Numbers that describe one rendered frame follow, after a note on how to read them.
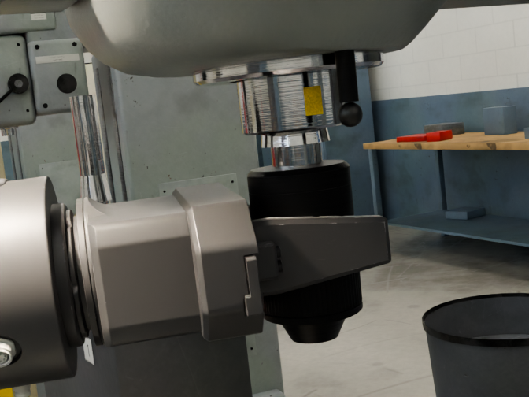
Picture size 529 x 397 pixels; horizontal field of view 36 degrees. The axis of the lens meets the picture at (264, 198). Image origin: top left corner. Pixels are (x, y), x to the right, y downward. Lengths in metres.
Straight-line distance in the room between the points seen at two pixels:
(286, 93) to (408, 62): 7.21
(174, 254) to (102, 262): 0.03
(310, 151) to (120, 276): 0.10
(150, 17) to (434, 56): 6.96
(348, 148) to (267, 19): 7.44
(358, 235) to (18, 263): 0.14
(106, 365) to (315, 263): 0.36
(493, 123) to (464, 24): 1.06
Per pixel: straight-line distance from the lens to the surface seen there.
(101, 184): 0.80
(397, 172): 7.84
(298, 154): 0.36
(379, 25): 0.32
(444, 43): 7.13
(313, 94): 0.35
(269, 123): 0.35
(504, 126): 6.13
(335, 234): 0.35
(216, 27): 0.30
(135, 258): 0.32
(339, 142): 7.68
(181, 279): 0.33
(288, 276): 0.34
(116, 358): 0.66
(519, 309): 2.66
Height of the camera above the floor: 1.29
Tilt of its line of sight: 7 degrees down
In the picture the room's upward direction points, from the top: 6 degrees counter-clockwise
